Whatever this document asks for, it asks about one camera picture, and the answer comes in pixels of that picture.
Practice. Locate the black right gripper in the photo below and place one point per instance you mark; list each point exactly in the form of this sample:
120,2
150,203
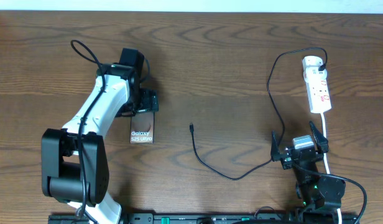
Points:
322,144

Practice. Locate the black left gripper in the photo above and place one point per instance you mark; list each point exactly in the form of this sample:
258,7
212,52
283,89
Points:
149,95

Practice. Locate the white power strip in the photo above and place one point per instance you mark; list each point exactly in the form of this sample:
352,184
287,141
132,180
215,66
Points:
317,91

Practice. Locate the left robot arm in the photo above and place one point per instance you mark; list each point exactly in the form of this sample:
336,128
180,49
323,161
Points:
74,164

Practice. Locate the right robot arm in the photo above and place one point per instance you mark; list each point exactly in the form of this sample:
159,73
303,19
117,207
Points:
321,194

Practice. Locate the white USB charger plug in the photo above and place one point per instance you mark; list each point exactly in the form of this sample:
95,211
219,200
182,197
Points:
311,74

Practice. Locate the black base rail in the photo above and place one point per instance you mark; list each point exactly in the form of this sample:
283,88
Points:
266,217

